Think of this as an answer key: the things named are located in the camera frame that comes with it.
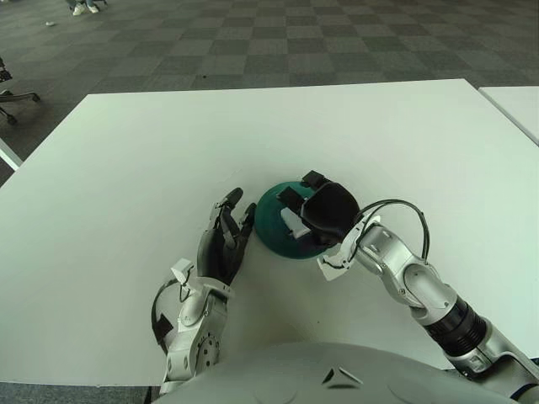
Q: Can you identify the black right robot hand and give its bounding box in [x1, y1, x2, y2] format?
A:
[276, 170, 361, 249]

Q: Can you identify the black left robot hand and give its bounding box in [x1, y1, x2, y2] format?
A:
[195, 187, 258, 286]

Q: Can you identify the white charger plug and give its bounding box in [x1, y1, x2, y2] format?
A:
[280, 208, 312, 239]

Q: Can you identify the teal green round plate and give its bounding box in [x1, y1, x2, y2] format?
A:
[253, 179, 338, 260]

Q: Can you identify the grey robot torso shell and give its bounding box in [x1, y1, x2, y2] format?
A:
[159, 341, 523, 404]

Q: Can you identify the white rectangular table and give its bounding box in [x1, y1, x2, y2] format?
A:
[479, 85, 539, 146]
[0, 138, 23, 173]

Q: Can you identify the black office chair base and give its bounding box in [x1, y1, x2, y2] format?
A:
[0, 56, 42, 126]

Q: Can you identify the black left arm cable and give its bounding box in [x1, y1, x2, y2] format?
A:
[150, 280, 180, 350]

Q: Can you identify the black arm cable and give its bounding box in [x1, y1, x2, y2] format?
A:
[353, 199, 431, 264]
[150, 280, 180, 350]

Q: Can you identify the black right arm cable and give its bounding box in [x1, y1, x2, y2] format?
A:
[353, 199, 431, 264]

